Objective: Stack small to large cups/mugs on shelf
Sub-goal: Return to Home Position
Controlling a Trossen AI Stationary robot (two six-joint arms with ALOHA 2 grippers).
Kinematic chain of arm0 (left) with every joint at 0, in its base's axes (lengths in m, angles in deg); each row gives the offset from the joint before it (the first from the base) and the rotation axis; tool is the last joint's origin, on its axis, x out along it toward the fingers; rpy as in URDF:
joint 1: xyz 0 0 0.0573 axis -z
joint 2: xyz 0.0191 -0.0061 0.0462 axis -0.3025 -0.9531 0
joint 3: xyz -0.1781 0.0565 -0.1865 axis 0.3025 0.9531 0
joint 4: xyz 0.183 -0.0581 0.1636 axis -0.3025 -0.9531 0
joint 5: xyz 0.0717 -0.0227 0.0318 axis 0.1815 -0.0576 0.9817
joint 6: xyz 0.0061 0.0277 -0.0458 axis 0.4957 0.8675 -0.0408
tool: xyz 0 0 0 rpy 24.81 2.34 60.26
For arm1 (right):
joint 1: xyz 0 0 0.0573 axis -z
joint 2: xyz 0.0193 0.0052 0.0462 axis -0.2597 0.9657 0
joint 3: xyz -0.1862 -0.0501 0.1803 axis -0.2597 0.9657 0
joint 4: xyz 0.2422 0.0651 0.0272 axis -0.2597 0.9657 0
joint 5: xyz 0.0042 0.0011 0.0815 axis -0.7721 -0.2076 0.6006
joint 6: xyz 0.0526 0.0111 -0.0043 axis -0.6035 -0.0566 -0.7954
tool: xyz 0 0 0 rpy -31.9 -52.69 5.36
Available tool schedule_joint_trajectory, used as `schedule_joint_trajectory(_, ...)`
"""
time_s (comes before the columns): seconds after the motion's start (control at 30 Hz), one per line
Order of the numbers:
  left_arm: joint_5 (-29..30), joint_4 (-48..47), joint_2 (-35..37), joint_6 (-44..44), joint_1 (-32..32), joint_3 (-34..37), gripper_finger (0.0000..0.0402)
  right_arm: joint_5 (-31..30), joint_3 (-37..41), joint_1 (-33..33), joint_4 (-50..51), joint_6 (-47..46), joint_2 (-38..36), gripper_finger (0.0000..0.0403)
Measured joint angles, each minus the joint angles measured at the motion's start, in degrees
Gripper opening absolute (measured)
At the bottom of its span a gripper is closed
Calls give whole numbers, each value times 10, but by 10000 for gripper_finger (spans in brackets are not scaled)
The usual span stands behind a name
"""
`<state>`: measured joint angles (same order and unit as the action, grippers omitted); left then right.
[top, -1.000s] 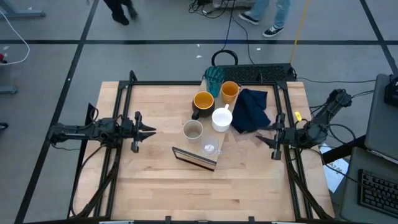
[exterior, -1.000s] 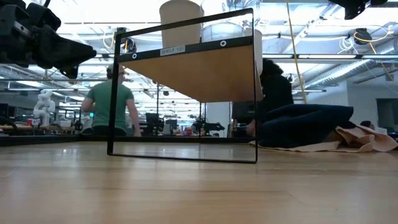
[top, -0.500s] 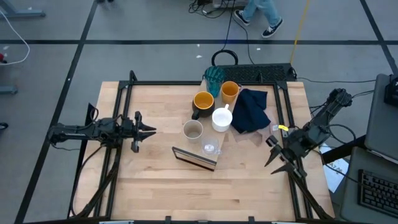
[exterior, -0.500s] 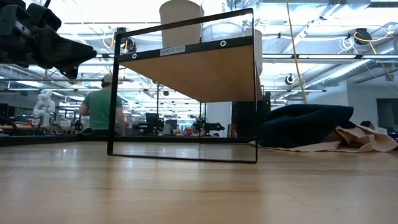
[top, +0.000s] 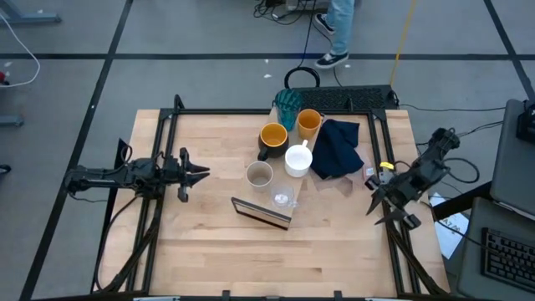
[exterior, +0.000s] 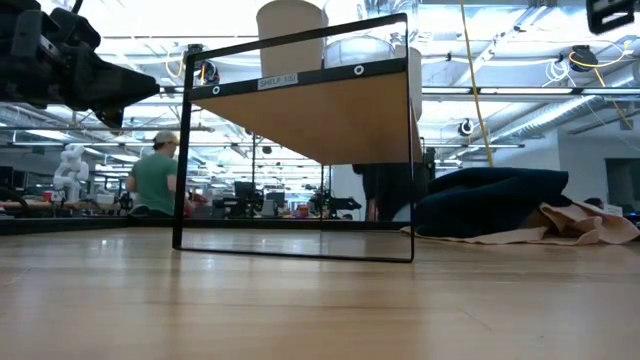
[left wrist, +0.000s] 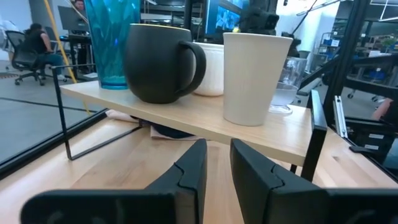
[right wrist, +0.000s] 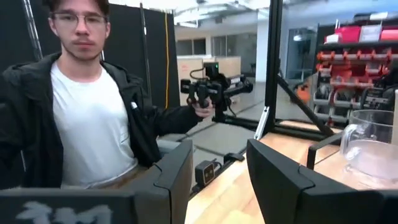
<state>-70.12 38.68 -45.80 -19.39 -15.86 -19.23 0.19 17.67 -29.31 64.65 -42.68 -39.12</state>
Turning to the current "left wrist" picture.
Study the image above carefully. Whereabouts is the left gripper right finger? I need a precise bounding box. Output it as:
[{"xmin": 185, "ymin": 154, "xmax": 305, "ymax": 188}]
[{"xmin": 229, "ymin": 138, "xmax": 330, "ymax": 224}]

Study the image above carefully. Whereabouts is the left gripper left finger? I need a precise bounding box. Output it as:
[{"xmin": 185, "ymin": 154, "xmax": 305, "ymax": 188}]
[{"xmin": 145, "ymin": 138, "xmax": 208, "ymax": 224}]

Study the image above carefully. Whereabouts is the black mug with yellow inside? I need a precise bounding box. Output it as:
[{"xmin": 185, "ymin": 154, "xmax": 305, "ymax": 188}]
[{"xmin": 124, "ymin": 24, "xmax": 207, "ymax": 105}]

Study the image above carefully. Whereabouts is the clear plastic measuring cup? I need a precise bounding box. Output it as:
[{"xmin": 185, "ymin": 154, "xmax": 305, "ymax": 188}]
[{"xmin": 269, "ymin": 57, "xmax": 308, "ymax": 115}]

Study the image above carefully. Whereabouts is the pale pink cloth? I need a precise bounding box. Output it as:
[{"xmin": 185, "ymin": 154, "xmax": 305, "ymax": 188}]
[{"xmin": 105, "ymin": 108, "xmax": 205, "ymax": 142}]

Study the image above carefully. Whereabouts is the navy blue cloth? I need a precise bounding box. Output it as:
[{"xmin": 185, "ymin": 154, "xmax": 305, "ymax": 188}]
[{"xmin": 130, "ymin": 115, "xmax": 195, "ymax": 140}]

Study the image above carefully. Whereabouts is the black office chair base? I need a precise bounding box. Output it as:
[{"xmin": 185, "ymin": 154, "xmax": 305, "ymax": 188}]
[{"xmin": 5, "ymin": 30, "xmax": 46, "ymax": 86}]

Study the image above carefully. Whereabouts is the yellow cable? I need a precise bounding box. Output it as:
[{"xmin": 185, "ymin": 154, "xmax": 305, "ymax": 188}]
[{"xmin": 43, "ymin": 0, "xmax": 91, "ymax": 115}]

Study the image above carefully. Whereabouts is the dark computer monitor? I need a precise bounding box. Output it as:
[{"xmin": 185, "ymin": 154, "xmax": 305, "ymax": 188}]
[{"xmin": 57, "ymin": 5, "xmax": 91, "ymax": 32}]

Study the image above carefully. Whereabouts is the teal plastic tumbler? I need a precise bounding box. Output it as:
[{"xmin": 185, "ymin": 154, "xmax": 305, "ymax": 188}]
[{"xmin": 84, "ymin": 0, "xmax": 141, "ymax": 90}]

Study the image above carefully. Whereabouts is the black background desk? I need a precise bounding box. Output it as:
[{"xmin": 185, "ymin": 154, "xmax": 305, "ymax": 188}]
[{"xmin": 60, "ymin": 33, "xmax": 96, "ymax": 75}]

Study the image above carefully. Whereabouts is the large blue display screen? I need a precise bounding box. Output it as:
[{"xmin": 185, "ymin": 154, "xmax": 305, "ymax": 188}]
[{"xmin": 205, "ymin": 0, "xmax": 250, "ymax": 38}]

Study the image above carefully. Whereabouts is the white plastic strip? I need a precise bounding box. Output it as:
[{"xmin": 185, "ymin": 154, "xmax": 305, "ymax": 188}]
[{"xmin": 333, "ymin": 95, "xmax": 349, "ymax": 139}]

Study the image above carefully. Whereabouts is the cream tapered cup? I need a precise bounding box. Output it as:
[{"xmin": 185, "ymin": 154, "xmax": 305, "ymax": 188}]
[{"xmin": 222, "ymin": 32, "xmax": 294, "ymax": 127}]

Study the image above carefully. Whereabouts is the wooden shelf with black frame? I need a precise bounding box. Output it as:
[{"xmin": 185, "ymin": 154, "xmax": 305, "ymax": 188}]
[{"xmin": 51, "ymin": 63, "xmax": 328, "ymax": 183}]

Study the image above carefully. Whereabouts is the white mug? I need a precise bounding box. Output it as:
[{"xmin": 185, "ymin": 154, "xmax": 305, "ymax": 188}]
[{"xmin": 192, "ymin": 42, "xmax": 224, "ymax": 97}]

